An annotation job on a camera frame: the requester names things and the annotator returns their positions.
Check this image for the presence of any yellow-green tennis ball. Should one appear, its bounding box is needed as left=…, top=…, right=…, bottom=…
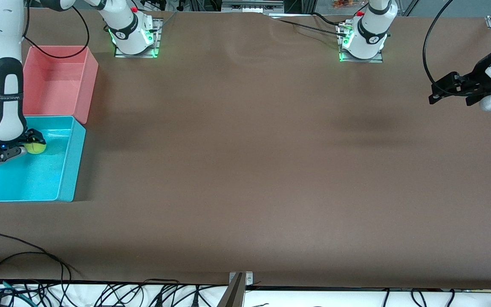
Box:
left=24, top=137, right=47, bottom=154

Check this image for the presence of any blue plastic bin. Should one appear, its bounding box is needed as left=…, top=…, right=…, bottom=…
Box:
left=0, top=116, right=87, bottom=203

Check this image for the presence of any pink plastic bin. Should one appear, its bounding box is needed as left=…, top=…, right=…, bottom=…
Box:
left=22, top=46, right=99, bottom=125

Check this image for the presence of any grey power strip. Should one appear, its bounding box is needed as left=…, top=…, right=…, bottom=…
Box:
left=221, top=0, right=285, bottom=12

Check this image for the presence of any dark grey beam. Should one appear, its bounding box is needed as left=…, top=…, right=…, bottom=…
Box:
left=217, top=273, right=246, bottom=307

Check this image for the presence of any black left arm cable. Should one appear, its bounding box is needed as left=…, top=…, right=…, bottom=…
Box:
left=422, top=0, right=461, bottom=96

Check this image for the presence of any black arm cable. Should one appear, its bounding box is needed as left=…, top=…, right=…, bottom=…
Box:
left=422, top=0, right=461, bottom=96
left=23, top=4, right=90, bottom=59

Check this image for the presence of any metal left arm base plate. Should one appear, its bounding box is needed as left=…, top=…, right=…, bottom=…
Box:
left=338, top=23, right=384, bottom=63

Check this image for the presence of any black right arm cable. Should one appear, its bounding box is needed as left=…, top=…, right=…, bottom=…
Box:
left=23, top=4, right=90, bottom=59

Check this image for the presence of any thin black looped cable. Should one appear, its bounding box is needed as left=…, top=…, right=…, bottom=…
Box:
left=0, top=252, right=72, bottom=284

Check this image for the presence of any black base power cable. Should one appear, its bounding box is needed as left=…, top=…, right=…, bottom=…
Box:
left=271, top=13, right=348, bottom=37

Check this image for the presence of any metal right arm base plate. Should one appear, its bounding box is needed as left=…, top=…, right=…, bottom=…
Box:
left=114, top=18, right=163, bottom=58

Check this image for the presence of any small metal bracket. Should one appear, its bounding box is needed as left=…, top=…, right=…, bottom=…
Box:
left=228, top=272, right=254, bottom=295

